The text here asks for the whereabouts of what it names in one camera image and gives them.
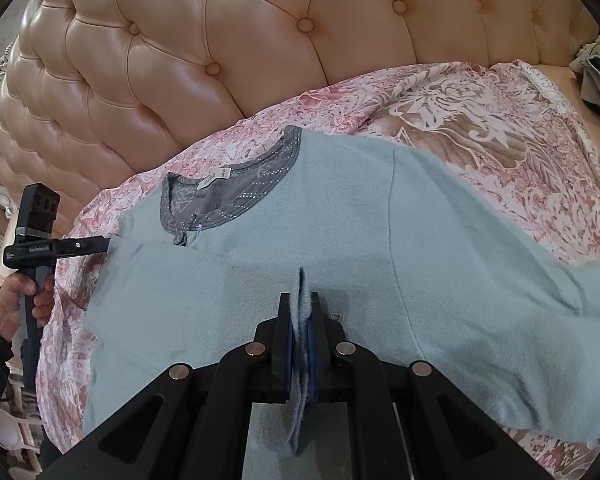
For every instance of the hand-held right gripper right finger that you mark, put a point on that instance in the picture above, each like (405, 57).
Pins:
(314, 365)

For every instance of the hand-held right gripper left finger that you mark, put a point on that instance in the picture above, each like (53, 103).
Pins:
(280, 360)

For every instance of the light blue shirt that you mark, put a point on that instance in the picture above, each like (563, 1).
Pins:
(330, 210)

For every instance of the pink floral blanket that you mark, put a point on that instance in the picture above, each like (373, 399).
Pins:
(480, 125)

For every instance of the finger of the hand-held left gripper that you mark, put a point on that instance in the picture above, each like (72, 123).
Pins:
(82, 246)

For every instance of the person's left hand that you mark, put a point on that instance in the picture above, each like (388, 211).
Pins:
(10, 305)

